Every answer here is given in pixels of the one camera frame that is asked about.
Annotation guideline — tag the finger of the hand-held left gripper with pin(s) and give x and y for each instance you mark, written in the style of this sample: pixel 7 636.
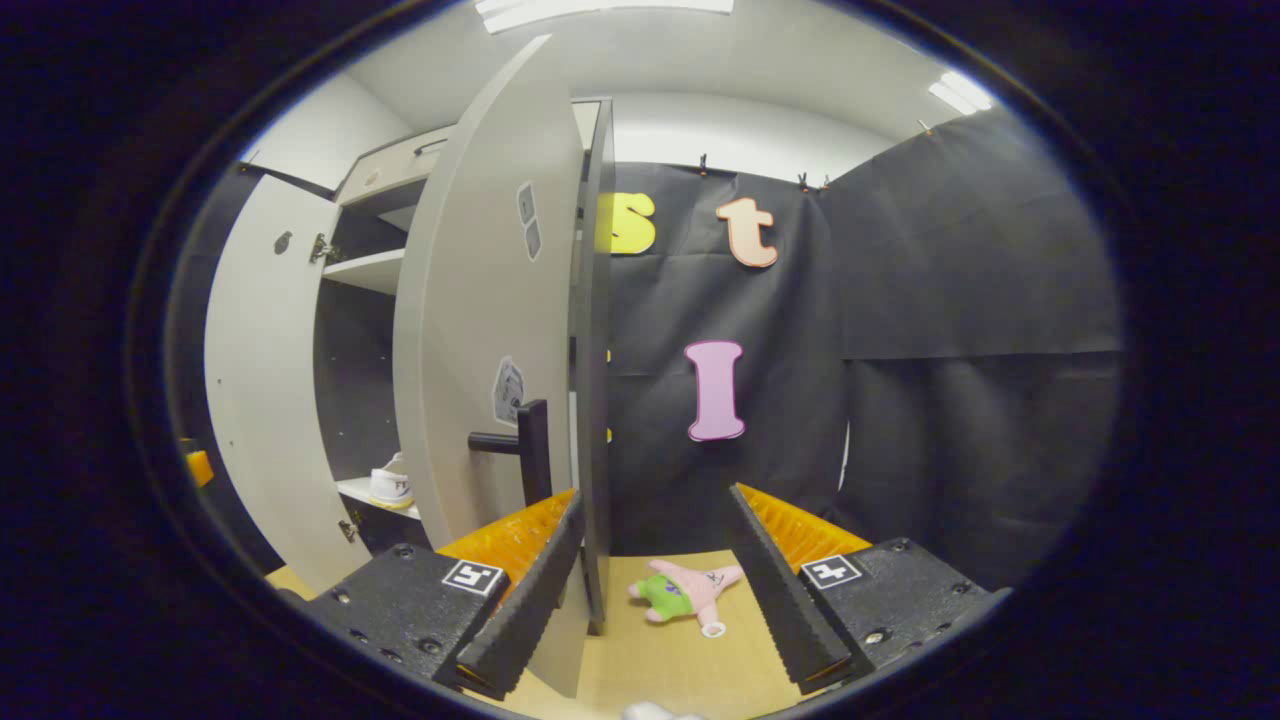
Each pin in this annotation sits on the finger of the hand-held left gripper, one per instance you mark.
pixel 198 465

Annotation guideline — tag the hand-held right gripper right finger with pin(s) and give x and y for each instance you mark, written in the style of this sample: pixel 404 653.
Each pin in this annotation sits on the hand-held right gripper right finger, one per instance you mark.
pixel 780 600

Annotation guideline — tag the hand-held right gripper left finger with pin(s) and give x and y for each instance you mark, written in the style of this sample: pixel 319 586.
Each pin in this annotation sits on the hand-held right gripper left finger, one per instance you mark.
pixel 530 610

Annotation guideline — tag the shoe cabinet door checkered sticker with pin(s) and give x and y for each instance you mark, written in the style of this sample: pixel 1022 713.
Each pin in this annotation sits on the shoe cabinet door checkered sticker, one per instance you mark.
pixel 265 400

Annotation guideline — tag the white canvas shoe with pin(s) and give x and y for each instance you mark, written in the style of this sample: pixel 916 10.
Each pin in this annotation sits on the white canvas shoe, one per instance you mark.
pixel 392 488

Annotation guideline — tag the grey shoe cabinet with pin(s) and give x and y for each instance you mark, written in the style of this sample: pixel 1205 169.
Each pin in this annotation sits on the grey shoe cabinet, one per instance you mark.
pixel 595 400

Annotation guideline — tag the shoe cabinet door square stickers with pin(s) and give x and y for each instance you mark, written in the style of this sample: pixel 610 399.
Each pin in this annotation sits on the shoe cabinet door square stickers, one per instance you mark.
pixel 470 300

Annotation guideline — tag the grey cabinet drawer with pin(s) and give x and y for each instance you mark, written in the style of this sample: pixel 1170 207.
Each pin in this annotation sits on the grey cabinet drawer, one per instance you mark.
pixel 390 170

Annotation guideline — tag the pink star plush toy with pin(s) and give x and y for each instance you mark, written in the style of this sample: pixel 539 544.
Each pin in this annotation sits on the pink star plush toy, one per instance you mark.
pixel 690 590

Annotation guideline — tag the ceiling light panel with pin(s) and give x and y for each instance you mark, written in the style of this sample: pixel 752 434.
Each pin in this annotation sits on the ceiling light panel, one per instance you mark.
pixel 600 12
pixel 960 92

